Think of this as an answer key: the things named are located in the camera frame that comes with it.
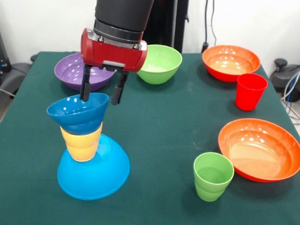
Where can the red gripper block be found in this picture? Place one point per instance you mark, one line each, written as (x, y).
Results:
(112, 55)

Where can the dark blue plastic bowl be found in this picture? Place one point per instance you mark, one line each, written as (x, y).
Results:
(79, 119)

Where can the yellow stepped plastic cup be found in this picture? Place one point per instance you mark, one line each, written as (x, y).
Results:
(82, 147)

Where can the light blue plastic bowl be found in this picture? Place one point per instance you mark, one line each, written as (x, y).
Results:
(98, 178)

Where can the green stepped plastic cup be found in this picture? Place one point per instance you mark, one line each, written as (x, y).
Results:
(211, 187)

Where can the purple plastic bowl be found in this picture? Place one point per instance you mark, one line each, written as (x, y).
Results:
(68, 72)

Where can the light green plastic bowl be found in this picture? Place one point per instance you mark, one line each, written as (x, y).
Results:
(161, 70)

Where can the dark green tablecloth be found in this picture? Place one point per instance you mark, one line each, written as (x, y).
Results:
(164, 131)

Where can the black equipment box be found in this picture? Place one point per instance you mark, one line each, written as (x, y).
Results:
(4, 58)

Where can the orange plastic bowl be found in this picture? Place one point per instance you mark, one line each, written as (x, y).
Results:
(230, 63)
(257, 152)

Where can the red plastic cup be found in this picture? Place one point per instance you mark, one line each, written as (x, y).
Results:
(250, 93)

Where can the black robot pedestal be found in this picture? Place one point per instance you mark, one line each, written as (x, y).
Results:
(168, 23)

